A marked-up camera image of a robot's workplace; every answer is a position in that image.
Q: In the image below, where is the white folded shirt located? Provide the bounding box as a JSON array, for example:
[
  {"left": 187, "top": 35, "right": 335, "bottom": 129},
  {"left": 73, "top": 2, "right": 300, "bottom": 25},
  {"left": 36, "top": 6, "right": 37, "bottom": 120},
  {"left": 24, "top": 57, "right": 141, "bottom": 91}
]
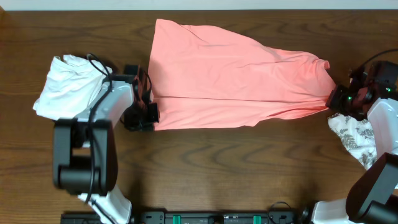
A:
[{"left": 33, "top": 55, "right": 113, "bottom": 120}]

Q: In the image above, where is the pink shirt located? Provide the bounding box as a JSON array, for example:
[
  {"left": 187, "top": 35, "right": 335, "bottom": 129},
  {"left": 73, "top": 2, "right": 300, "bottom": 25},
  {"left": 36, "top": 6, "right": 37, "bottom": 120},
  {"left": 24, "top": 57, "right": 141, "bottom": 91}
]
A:
[{"left": 148, "top": 19, "right": 335, "bottom": 131}]

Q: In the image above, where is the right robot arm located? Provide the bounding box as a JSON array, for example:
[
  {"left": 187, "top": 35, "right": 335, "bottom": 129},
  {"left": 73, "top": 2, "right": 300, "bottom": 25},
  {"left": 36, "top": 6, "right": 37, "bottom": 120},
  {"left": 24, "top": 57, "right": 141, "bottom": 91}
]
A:
[{"left": 302, "top": 61, "right": 397, "bottom": 224}]

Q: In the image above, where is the white fern print shirt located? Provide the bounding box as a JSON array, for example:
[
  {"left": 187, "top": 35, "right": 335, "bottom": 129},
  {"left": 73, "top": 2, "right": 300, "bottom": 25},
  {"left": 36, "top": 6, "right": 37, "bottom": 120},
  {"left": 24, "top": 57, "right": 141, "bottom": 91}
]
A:
[{"left": 328, "top": 113, "right": 377, "bottom": 170}]

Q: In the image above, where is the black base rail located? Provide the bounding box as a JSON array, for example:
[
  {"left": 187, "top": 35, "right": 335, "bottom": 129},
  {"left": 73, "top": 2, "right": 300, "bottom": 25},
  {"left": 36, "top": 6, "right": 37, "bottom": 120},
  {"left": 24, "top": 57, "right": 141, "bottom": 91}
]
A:
[{"left": 60, "top": 210, "right": 312, "bottom": 224}]

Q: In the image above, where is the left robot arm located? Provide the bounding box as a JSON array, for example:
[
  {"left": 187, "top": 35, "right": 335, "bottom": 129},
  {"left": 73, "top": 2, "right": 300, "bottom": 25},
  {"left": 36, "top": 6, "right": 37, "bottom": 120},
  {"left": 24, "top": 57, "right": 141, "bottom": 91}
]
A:
[{"left": 53, "top": 65, "right": 159, "bottom": 223}]

